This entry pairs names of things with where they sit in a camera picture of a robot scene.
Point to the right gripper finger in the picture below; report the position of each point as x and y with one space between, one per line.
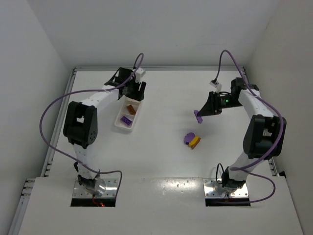
208 107
205 114

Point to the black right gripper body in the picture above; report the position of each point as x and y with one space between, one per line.
215 103

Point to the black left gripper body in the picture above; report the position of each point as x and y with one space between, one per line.
136 88

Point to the yellow lego plate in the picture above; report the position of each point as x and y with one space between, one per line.
193 141

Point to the purple rounded lego brick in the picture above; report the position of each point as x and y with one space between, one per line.
189 137

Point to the purple square lego plate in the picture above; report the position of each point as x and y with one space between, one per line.
126 121

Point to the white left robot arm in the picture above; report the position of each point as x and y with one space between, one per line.
81 121

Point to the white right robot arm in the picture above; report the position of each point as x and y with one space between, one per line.
264 136

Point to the white divided plastic tray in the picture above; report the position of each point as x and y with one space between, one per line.
124 112

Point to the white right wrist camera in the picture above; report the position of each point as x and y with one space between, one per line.
216 85

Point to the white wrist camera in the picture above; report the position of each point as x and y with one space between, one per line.
216 85
140 72

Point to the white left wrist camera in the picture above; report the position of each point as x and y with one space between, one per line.
140 72

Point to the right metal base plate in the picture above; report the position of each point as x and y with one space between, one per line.
214 190

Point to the metal base plate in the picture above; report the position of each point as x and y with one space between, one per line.
214 190
110 187

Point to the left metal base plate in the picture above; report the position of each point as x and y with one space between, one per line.
110 187

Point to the aluminium frame rail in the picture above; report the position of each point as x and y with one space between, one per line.
29 182

